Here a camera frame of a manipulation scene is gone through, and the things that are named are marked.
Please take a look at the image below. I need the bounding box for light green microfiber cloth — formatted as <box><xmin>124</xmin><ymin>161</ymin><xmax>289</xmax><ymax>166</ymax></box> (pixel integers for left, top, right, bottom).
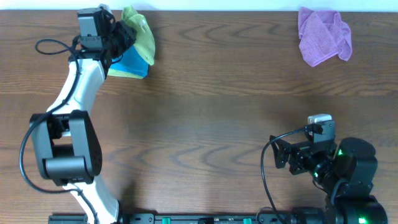
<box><xmin>121</xmin><ymin>6</ymin><xmax>155</xmax><ymax>65</ymax></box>

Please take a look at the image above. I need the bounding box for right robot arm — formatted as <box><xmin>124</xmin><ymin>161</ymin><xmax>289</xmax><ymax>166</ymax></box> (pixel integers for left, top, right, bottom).
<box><xmin>270</xmin><ymin>136</ymin><xmax>388</xmax><ymax>223</ymax></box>

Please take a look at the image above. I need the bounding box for folded blue cloth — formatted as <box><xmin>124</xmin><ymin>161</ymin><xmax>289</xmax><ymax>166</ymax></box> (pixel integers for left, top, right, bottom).
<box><xmin>109</xmin><ymin>47</ymin><xmax>149</xmax><ymax>78</ymax></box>

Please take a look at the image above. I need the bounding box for crumpled purple cloth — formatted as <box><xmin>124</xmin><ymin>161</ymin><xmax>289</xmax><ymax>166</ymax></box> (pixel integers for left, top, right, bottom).
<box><xmin>298</xmin><ymin>7</ymin><xmax>353</xmax><ymax>67</ymax></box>

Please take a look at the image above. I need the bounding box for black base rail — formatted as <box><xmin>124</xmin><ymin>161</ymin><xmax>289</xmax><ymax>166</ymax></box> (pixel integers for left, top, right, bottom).
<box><xmin>48</xmin><ymin>210</ymin><xmax>290</xmax><ymax>224</ymax></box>

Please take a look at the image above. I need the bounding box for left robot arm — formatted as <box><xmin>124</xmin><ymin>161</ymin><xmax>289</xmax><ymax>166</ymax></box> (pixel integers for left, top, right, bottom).
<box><xmin>19</xmin><ymin>6</ymin><xmax>136</xmax><ymax>223</ymax></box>

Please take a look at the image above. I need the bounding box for folded yellow-green cloth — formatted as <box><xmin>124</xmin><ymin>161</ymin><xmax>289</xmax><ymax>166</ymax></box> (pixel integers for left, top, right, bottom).
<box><xmin>108</xmin><ymin>68</ymin><xmax>144</xmax><ymax>79</ymax></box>

